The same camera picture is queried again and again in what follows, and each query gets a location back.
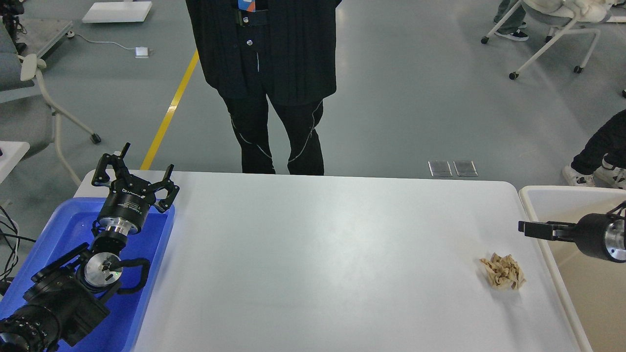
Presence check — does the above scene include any white side table corner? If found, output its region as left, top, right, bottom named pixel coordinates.
left=0, top=140, right=30, bottom=183

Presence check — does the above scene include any white power adapter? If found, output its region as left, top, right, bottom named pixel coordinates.
left=134, top=46, right=150, bottom=59

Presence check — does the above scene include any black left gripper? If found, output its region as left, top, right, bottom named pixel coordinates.
left=91, top=143, right=180, bottom=236

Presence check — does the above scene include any white office chair right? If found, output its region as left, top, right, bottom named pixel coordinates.
left=481, top=0, right=626, bottom=80

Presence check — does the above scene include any white flat board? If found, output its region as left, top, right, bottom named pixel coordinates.
left=81, top=1, right=153, bottom=23

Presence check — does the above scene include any white plastic bin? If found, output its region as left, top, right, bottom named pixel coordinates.
left=519, top=186, right=626, bottom=352

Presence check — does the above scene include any left metal floor plate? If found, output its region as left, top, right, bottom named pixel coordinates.
left=428, top=160, right=452, bottom=178

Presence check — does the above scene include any blue plastic tray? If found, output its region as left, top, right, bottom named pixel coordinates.
left=0, top=197, right=176, bottom=352

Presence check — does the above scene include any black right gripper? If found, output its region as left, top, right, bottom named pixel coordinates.
left=518, top=214, right=626, bottom=263

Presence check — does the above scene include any seated person far right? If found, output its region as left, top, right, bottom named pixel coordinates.
left=492, top=0, right=528, bottom=42

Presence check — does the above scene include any metal floor plate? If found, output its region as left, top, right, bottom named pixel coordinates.
left=453, top=160, right=478, bottom=177
left=428, top=160, right=452, bottom=178

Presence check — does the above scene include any person leg right edge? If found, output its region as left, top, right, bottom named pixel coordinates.
left=562, top=110, right=626, bottom=190

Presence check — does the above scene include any black cables left edge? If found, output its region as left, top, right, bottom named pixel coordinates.
left=0, top=204, right=37, bottom=294

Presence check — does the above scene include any right metal floor plate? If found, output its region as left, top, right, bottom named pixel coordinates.
left=453, top=160, right=478, bottom=177

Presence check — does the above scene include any person in black clothes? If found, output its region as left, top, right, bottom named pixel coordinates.
left=186, top=0, right=340, bottom=176

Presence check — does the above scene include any brown paper ball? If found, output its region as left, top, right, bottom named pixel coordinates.
left=479, top=253, right=526, bottom=290

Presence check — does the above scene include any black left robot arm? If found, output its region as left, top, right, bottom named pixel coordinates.
left=1, top=143, right=179, bottom=352

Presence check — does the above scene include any grey office chair left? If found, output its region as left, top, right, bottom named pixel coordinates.
left=0, top=27, right=101, bottom=185

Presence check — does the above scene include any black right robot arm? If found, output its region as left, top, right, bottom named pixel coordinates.
left=518, top=202, right=626, bottom=263

